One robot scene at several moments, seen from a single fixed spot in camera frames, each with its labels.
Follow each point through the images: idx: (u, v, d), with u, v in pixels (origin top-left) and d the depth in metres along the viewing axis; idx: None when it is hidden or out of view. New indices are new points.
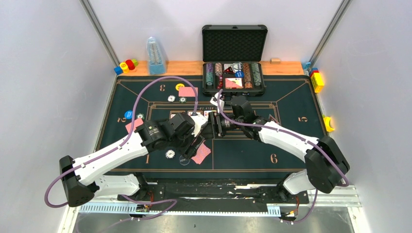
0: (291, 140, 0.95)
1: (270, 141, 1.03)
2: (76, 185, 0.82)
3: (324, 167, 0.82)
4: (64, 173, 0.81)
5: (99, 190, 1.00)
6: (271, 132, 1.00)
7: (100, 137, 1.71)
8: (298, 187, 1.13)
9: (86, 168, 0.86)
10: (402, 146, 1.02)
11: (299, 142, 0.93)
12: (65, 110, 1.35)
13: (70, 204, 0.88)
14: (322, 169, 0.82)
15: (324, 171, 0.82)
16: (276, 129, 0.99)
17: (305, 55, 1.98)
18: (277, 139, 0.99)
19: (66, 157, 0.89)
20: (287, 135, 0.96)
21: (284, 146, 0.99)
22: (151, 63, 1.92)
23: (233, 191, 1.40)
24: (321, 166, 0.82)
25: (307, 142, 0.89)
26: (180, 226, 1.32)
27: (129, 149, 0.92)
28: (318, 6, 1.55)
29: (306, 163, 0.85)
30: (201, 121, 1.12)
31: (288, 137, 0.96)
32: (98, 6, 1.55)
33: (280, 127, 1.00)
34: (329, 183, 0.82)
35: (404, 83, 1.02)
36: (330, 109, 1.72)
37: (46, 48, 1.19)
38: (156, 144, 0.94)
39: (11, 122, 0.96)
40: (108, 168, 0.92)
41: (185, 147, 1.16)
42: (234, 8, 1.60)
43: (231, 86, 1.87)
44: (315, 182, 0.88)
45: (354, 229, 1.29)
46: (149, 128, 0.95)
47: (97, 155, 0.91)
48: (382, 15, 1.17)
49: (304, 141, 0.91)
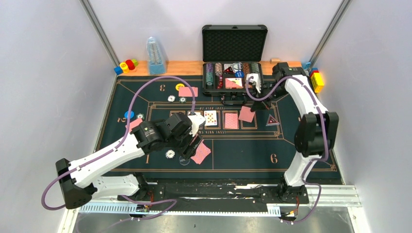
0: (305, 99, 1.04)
1: (290, 91, 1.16)
2: (71, 188, 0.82)
3: (311, 131, 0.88)
4: (60, 176, 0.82)
5: (96, 192, 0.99)
6: (296, 85, 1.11)
7: (100, 137, 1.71)
8: (293, 174, 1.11)
9: (81, 171, 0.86)
10: (402, 146, 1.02)
11: (310, 103, 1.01)
12: (65, 110, 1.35)
13: (68, 206, 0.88)
14: (310, 132, 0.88)
15: (310, 134, 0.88)
16: (302, 85, 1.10)
17: (305, 55, 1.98)
18: (297, 91, 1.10)
19: (62, 160, 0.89)
20: (305, 93, 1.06)
21: (296, 100, 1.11)
22: (151, 63, 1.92)
23: (233, 191, 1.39)
24: (311, 130, 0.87)
25: (316, 106, 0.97)
26: (179, 226, 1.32)
27: (125, 151, 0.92)
28: (317, 6, 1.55)
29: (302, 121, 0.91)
30: (199, 120, 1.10)
31: (304, 94, 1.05)
32: (99, 6, 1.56)
33: (307, 85, 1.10)
34: (305, 144, 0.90)
35: (403, 83, 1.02)
36: (330, 109, 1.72)
37: (46, 47, 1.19)
38: (152, 145, 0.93)
39: (11, 122, 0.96)
40: (105, 170, 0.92)
41: (184, 147, 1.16)
42: (234, 8, 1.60)
43: (231, 86, 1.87)
44: (298, 140, 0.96)
45: (354, 229, 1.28)
46: (145, 129, 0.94)
47: (94, 157, 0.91)
48: (381, 16, 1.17)
49: (314, 105, 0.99)
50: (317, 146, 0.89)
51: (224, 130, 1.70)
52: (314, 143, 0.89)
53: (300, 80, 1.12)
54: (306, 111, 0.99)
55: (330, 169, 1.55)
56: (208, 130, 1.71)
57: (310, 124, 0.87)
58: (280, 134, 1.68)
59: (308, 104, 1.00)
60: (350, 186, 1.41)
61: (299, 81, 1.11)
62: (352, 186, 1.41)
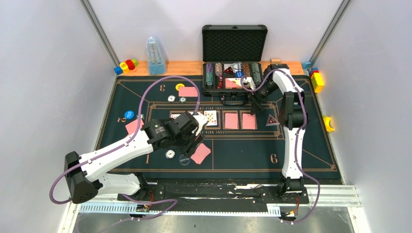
0: (286, 83, 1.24)
1: (276, 80, 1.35)
2: (81, 180, 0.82)
3: (290, 107, 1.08)
4: (69, 169, 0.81)
5: (102, 188, 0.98)
6: (280, 74, 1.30)
7: (101, 137, 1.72)
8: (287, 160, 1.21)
9: (92, 164, 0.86)
10: (402, 146, 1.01)
11: (290, 86, 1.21)
12: (65, 110, 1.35)
13: (74, 200, 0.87)
14: (289, 108, 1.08)
15: (290, 109, 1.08)
16: (284, 73, 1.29)
17: (304, 55, 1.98)
18: (281, 79, 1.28)
19: (72, 153, 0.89)
20: (287, 80, 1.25)
21: (280, 87, 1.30)
22: (151, 63, 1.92)
23: (233, 191, 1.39)
24: (290, 105, 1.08)
25: (295, 87, 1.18)
26: (179, 226, 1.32)
27: (135, 146, 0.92)
28: (317, 6, 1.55)
29: (283, 98, 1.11)
30: (202, 120, 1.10)
31: (286, 80, 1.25)
32: (99, 6, 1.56)
33: (288, 73, 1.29)
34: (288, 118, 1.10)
35: (404, 83, 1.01)
36: (330, 109, 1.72)
37: (46, 47, 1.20)
38: (162, 142, 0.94)
39: (11, 122, 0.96)
40: (115, 164, 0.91)
41: (187, 145, 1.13)
42: (234, 7, 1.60)
43: (231, 86, 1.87)
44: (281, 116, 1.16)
45: (354, 229, 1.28)
46: (155, 126, 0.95)
47: (104, 151, 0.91)
48: (382, 15, 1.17)
49: (294, 87, 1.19)
50: (297, 119, 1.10)
51: (225, 130, 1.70)
52: (294, 116, 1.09)
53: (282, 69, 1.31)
54: None
55: (330, 169, 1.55)
56: (208, 130, 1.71)
57: (289, 101, 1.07)
58: (280, 135, 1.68)
59: (289, 89, 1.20)
60: (350, 186, 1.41)
61: (282, 70, 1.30)
62: (352, 186, 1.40)
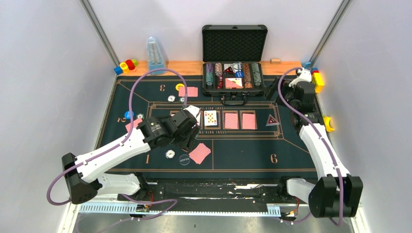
0: (324, 155, 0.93)
1: (306, 140, 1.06)
2: (78, 182, 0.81)
3: (331, 198, 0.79)
4: (66, 170, 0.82)
5: (101, 188, 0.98)
6: (313, 138, 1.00)
7: (100, 138, 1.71)
8: (297, 192, 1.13)
9: (88, 165, 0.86)
10: (402, 146, 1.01)
11: (329, 163, 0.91)
12: (65, 110, 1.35)
13: (74, 201, 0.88)
14: (327, 198, 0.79)
15: (327, 200, 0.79)
16: (320, 137, 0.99)
17: (305, 55, 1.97)
18: (314, 146, 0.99)
19: (68, 155, 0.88)
20: (326, 150, 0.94)
21: (313, 155, 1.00)
22: (151, 63, 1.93)
23: (233, 191, 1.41)
24: (328, 195, 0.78)
25: (335, 167, 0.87)
26: (179, 226, 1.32)
27: (131, 145, 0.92)
28: (317, 7, 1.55)
29: (319, 184, 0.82)
30: (194, 110, 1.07)
31: (323, 150, 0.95)
32: (99, 6, 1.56)
33: (326, 138, 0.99)
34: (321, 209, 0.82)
35: (404, 83, 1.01)
36: (330, 109, 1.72)
37: (46, 47, 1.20)
38: (158, 141, 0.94)
39: (11, 123, 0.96)
40: (111, 165, 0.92)
41: (185, 140, 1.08)
42: (234, 8, 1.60)
43: (231, 86, 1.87)
44: (312, 201, 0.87)
45: (354, 229, 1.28)
46: (151, 124, 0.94)
47: (99, 152, 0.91)
48: (382, 15, 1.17)
49: (334, 165, 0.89)
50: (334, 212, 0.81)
51: (224, 131, 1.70)
52: (332, 208, 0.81)
53: (317, 131, 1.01)
54: (324, 172, 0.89)
55: None
56: (208, 130, 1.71)
57: (328, 190, 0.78)
58: (280, 134, 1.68)
59: (327, 168, 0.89)
60: None
61: (317, 132, 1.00)
62: None
